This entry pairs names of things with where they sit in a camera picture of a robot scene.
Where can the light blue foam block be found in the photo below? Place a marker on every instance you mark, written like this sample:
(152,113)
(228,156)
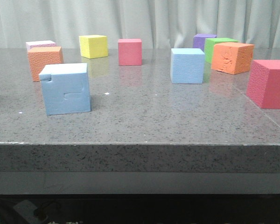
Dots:
(187,66)

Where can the dented blue foam block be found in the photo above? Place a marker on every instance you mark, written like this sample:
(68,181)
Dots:
(65,88)

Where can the small red foam block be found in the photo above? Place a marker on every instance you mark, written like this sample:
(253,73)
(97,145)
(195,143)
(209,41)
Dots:
(130,52)

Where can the yellow foam block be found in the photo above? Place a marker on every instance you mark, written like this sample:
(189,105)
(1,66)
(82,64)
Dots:
(93,46)

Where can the grey curtain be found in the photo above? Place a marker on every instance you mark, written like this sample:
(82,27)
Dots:
(158,23)

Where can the purple foam block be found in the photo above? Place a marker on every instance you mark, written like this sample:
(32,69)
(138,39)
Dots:
(199,40)

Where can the green foam block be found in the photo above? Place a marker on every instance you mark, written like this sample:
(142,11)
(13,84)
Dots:
(209,46)

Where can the dented orange foam block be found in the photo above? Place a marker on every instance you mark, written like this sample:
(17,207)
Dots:
(232,57)

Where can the orange foam block left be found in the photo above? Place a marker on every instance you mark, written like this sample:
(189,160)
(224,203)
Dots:
(38,57)

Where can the pink lilac foam block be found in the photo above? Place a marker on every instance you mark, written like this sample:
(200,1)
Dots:
(45,43)

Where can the large red foam block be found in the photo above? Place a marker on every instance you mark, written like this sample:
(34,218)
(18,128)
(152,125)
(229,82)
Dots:
(263,86)

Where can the grey power adapter under table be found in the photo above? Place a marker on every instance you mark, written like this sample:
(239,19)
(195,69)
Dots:
(26,210)

